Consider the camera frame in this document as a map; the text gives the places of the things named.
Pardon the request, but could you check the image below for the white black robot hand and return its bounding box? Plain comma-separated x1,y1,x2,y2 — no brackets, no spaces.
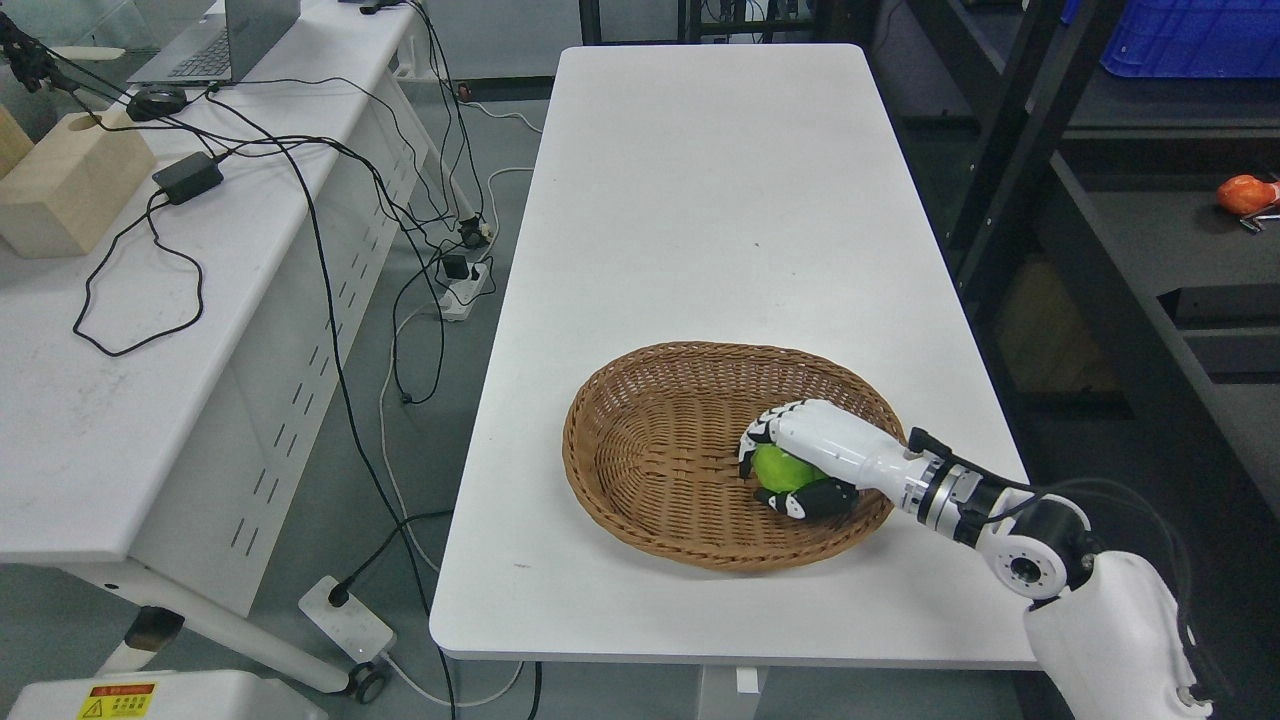
739,398,929,521

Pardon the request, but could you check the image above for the green apple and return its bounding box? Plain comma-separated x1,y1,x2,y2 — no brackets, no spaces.
749,445,827,493

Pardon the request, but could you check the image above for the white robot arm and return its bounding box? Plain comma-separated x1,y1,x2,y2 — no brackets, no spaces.
890,428,1213,719

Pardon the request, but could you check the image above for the black metal shelf rack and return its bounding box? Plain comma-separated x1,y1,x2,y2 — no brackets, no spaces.
832,1,1277,719

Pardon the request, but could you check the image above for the brown wicker basket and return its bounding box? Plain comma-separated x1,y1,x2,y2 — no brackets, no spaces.
562,341,906,571

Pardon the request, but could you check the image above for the white standing desk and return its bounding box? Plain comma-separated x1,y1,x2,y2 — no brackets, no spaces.
430,44,1034,719

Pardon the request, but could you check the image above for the far white power strip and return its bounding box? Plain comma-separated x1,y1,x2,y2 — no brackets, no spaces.
436,252,492,322

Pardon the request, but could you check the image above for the orange toy fruit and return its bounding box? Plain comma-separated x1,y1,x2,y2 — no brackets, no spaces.
1216,174,1279,217

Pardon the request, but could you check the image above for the white floor power strip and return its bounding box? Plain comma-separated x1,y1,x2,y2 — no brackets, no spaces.
297,577,397,664

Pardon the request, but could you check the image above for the white box machine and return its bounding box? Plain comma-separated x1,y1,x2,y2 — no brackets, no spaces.
8,670,329,719

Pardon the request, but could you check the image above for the white side desk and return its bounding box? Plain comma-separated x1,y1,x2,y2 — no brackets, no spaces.
3,1,433,694

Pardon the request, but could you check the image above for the black power adapter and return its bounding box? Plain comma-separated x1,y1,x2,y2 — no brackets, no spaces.
151,152,224,206

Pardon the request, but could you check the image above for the grey laptop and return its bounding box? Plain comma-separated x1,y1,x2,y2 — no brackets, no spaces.
128,1,301,86

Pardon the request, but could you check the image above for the black computer mouse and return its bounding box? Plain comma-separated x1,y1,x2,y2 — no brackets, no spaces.
125,88,189,122

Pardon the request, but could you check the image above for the small wooden block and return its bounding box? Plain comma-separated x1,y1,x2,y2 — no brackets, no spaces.
1,108,155,259

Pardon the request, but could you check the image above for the tall wooden block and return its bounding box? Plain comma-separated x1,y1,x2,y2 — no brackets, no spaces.
0,105,35,178

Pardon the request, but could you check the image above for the black cable on desk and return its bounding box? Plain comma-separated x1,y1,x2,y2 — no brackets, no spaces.
72,190,206,357

